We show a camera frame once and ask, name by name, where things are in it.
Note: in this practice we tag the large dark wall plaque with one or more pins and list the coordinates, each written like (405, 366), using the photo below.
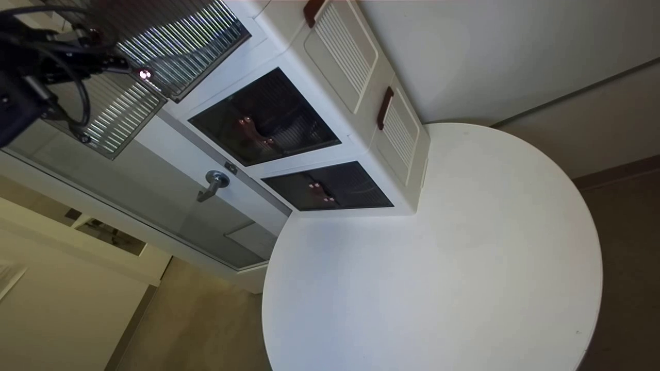
(110, 238)

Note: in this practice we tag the white room door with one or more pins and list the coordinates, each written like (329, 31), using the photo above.
(171, 162)

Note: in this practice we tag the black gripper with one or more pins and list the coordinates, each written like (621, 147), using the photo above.
(24, 105)

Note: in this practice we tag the round door lock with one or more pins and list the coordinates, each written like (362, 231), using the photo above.
(231, 168)

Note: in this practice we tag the white three-tier storage cabinet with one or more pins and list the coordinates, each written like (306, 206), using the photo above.
(302, 162)

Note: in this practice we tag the small dark wall plaque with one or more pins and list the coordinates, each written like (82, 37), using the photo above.
(73, 216)

